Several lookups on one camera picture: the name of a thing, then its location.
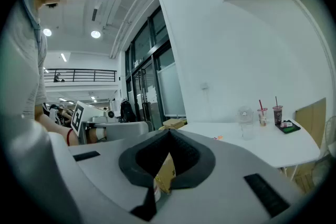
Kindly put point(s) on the white desk fan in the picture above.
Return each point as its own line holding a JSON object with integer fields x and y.
{"x": 244, "y": 114}

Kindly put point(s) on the dark drink cup red straw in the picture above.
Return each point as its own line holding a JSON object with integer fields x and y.
{"x": 277, "y": 115}

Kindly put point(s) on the white fisheye camera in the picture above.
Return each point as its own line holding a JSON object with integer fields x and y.
{"x": 109, "y": 114}

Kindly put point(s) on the pale drink cup red straw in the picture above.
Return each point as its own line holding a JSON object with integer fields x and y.
{"x": 262, "y": 116}

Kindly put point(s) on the person's left forearm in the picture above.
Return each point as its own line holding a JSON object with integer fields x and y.
{"x": 56, "y": 128}

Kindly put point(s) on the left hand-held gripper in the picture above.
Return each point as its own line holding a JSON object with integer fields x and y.
{"x": 80, "y": 118}

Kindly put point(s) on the black hanging jacket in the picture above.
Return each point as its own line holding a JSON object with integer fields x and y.
{"x": 127, "y": 111}

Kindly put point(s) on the round ceiling light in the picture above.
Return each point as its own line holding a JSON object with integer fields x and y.
{"x": 95, "y": 34}
{"x": 47, "y": 32}

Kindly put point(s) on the black tray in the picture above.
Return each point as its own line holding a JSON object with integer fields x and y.
{"x": 287, "y": 127}

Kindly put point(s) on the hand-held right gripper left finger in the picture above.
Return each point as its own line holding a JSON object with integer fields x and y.
{"x": 105, "y": 165}

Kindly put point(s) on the flat cardboard sheet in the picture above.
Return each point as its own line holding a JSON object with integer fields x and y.
{"x": 311, "y": 118}

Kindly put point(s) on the black framed glass doors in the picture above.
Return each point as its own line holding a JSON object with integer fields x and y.
{"x": 152, "y": 73}

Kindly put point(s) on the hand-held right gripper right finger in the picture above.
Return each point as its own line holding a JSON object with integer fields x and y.
{"x": 231, "y": 173}

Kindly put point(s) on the brown cardboard box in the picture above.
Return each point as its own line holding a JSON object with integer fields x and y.
{"x": 166, "y": 173}
{"x": 174, "y": 122}
{"x": 164, "y": 127}

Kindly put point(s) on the clear stemmed glass cup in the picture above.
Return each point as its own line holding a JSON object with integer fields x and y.
{"x": 248, "y": 131}

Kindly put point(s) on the black balcony railing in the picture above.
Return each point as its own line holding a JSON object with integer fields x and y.
{"x": 78, "y": 75}

